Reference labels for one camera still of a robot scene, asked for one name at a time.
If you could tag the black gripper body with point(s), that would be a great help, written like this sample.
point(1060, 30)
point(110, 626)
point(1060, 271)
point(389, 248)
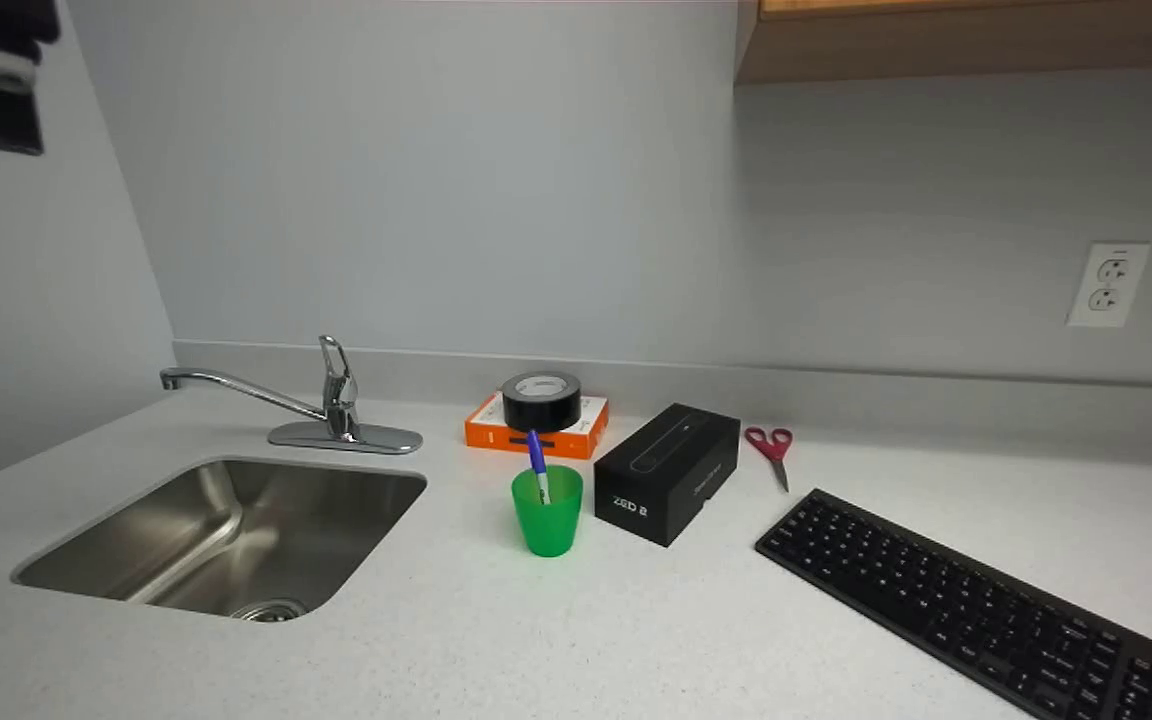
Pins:
point(11, 80)

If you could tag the blue and white pen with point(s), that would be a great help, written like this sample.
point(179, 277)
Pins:
point(537, 461)

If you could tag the green plastic cup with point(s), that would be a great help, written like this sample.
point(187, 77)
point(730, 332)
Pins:
point(547, 521)

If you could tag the chrome sink faucet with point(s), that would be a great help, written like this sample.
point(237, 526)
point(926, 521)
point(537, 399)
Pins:
point(334, 399)

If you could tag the stainless steel sink basin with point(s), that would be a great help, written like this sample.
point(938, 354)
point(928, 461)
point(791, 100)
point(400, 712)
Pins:
point(223, 539)

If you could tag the black tape roll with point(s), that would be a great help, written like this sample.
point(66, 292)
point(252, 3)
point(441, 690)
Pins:
point(543, 399)

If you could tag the flat orange box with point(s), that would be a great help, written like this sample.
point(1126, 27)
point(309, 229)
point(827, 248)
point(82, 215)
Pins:
point(577, 432)

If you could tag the black rectangular box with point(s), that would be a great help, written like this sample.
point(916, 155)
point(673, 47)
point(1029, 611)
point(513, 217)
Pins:
point(664, 474)

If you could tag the black computer keyboard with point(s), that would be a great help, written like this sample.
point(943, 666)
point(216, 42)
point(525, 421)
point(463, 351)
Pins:
point(977, 614)

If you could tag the wooden wall cabinet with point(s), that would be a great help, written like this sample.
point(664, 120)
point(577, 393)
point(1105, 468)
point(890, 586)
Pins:
point(977, 35)

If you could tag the white wall power outlet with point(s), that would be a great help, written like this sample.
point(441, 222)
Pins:
point(1109, 284)

